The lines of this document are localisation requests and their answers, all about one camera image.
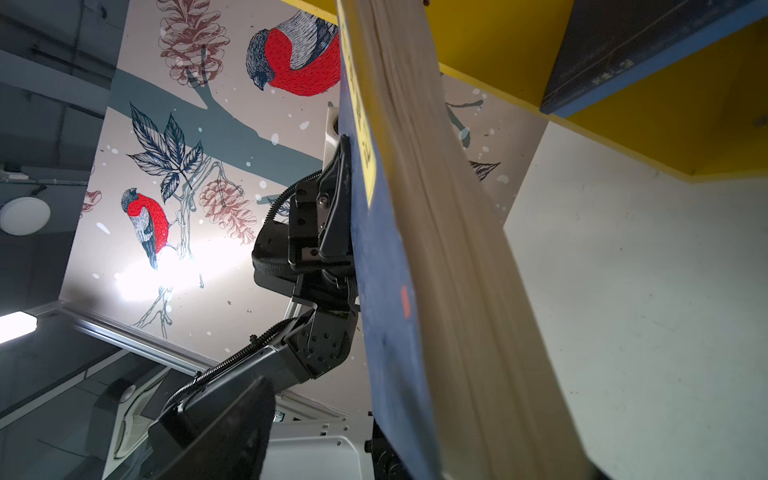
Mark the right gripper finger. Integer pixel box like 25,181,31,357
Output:
152,377,276,479

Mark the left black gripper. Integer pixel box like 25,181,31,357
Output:
288,135,354,276

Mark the blue book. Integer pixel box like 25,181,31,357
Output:
540,1,767,118
337,1,602,479

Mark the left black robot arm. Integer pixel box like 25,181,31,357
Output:
149,135,359,461

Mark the round white ceiling lamp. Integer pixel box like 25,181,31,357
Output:
1,196,51,236

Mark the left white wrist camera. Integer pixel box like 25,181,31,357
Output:
322,104,340,171

